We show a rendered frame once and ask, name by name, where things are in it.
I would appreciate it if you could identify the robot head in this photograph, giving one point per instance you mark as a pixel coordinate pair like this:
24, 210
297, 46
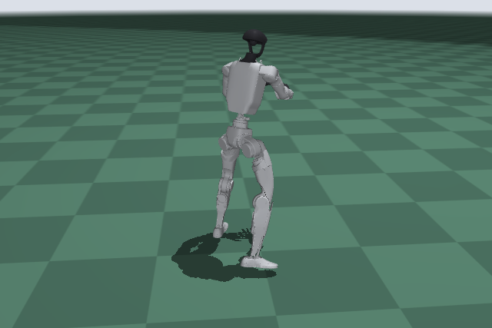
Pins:
253, 37

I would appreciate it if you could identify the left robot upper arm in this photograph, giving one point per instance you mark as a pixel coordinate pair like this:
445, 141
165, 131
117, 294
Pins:
225, 71

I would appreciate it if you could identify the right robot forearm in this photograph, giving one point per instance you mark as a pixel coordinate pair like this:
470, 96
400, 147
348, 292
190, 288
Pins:
289, 93

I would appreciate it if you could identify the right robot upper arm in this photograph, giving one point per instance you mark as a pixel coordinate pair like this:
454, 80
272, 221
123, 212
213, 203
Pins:
271, 75

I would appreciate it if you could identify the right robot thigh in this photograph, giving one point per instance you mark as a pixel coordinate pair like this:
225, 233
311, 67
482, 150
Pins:
262, 166

